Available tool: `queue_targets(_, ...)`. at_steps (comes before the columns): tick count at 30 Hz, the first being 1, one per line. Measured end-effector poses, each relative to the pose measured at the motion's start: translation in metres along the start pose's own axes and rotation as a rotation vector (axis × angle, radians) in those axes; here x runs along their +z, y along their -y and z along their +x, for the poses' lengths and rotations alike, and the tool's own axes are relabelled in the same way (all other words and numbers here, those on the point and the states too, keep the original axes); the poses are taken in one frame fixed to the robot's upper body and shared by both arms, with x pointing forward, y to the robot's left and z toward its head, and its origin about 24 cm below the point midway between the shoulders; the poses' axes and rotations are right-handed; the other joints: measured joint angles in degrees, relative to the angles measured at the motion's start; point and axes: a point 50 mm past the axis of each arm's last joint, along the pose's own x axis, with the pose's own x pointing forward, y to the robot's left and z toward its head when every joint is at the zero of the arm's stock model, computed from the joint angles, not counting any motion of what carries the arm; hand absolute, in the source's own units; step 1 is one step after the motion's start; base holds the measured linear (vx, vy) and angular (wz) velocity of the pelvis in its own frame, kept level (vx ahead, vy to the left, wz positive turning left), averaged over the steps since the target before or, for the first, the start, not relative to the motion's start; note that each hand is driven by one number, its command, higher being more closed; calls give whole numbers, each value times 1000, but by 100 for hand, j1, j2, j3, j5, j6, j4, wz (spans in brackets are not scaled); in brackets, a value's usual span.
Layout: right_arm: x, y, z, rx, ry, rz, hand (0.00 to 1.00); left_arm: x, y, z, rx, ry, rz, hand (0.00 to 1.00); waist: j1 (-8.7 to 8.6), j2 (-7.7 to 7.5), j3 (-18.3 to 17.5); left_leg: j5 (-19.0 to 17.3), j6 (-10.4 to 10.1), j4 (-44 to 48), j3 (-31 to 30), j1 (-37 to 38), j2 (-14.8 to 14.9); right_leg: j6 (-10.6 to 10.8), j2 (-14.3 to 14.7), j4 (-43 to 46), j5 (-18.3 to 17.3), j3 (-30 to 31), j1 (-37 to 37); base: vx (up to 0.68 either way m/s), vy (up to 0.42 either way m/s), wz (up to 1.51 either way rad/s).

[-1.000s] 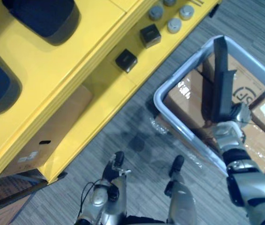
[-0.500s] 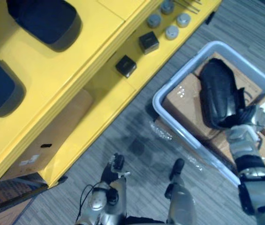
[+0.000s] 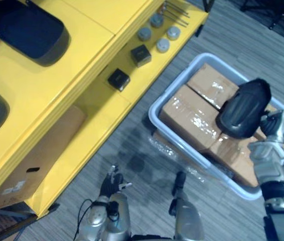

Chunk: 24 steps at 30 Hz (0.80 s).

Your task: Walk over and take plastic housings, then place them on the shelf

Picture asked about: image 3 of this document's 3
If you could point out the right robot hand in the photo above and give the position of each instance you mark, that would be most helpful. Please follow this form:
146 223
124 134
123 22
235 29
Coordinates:
269 123

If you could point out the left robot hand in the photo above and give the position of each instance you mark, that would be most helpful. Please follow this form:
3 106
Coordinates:
110 185

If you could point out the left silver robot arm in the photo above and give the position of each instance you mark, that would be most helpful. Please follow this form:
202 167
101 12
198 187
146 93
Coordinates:
99 221

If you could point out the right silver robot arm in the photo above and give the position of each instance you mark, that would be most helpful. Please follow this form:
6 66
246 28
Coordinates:
270 163

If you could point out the yellow metal shelf unit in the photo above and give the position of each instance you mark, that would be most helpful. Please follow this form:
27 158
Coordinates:
56 82

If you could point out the clear plastic wrap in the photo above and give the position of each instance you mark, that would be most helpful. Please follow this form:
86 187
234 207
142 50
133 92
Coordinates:
167 150

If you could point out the large brown cardboard box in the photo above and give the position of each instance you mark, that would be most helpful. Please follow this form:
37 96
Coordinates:
44 155

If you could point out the grey plastic bin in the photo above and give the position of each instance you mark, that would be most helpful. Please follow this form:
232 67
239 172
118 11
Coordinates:
172 140

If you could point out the silver robot leg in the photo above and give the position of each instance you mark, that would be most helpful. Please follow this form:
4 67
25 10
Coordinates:
186 216

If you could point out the small black box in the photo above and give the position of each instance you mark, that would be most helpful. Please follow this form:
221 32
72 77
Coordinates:
141 55
118 79

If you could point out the grey round metal weight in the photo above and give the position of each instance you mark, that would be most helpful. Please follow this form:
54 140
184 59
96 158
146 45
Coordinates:
144 33
156 20
173 32
163 45

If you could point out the bundle of metal rods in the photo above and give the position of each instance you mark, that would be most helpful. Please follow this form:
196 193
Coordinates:
175 13

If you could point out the dark metal frame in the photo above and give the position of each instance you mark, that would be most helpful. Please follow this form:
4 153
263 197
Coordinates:
4 221

